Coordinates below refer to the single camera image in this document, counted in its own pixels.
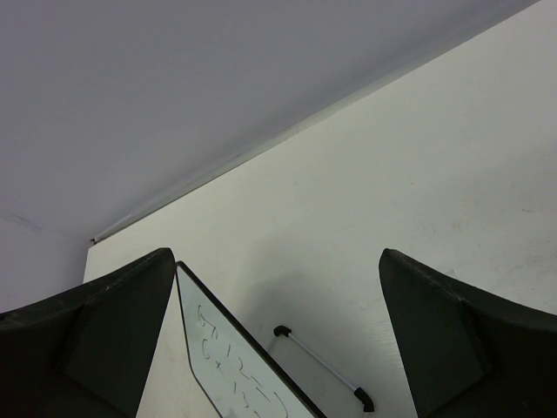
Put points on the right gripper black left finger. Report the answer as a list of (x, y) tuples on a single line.
[(87, 352)]

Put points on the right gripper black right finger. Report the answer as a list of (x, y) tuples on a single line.
[(467, 352)]

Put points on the small black-framed whiteboard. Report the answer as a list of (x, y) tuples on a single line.
[(236, 374)]

